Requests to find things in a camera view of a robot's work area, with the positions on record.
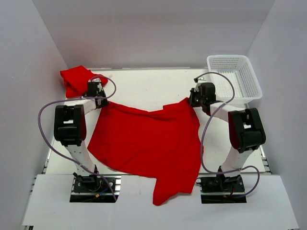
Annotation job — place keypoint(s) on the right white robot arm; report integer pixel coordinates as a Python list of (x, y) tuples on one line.
[(246, 132)]

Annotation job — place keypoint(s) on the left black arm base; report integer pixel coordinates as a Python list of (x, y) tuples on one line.
[(93, 189)]

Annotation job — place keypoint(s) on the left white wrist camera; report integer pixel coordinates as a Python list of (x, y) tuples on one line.
[(95, 84)]

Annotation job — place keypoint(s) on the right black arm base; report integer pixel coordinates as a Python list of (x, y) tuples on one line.
[(221, 190)]

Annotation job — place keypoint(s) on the folded red t shirt stack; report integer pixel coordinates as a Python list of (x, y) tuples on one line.
[(75, 80)]

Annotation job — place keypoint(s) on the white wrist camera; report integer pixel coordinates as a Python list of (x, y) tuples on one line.
[(95, 84), (198, 82)]

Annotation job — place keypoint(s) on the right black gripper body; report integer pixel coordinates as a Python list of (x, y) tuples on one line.
[(197, 98)]

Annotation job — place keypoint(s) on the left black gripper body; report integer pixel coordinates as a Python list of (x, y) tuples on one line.
[(104, 102)]

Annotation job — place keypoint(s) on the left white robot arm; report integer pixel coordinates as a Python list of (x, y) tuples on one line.
[(70, 126)]

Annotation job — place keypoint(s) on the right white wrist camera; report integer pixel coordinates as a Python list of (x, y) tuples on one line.
[(198, 82)]

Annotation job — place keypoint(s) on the white plastic basket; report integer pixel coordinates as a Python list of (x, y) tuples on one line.
[(233, 75)]

